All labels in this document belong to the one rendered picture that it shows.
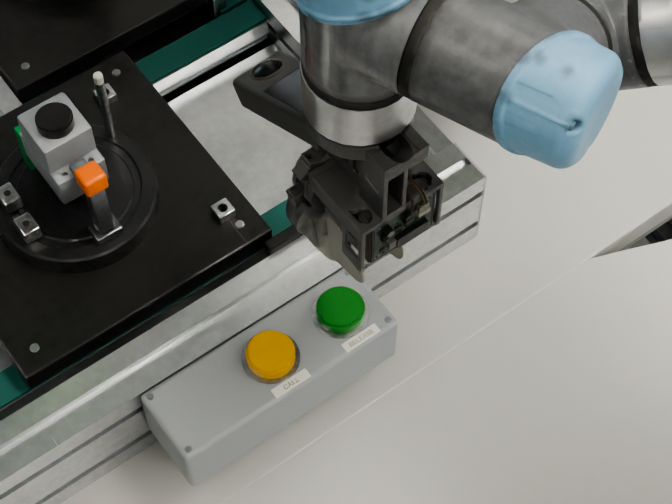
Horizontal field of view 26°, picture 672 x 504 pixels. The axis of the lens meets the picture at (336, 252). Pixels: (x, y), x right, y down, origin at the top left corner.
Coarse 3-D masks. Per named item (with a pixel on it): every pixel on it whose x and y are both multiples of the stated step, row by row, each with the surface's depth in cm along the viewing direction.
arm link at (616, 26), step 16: (592, 0) 89; (608, 0) 90; (624, 0) 89; (640, 0) 89; (656, 0) 88; (608, 16) 89; (624, 16) 89; (640, 16) 89; (656, 16) 88; (608, 32) 88; (624, 32) 89; (640, 32) 89; (656, 32) 88; (624, 48) 89; (640, 48) 89; (656, 48) 89; (624, 64) 90; (640, 64) 90; (656, 64) 89; (624, 80) 91; (640, 80) 91; (656, 80) 91
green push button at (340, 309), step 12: (336, 288) 120; (348, 288) 120; (324, 300) 120; (336, 300) 120; (348, 300) 120; (360, 300) 120; (324, 312) 119; (336, 312) 119; (348, 312) 119; (360, 312) 119; (324, 324) 119; (336, 324) 119; (348, 324) 119
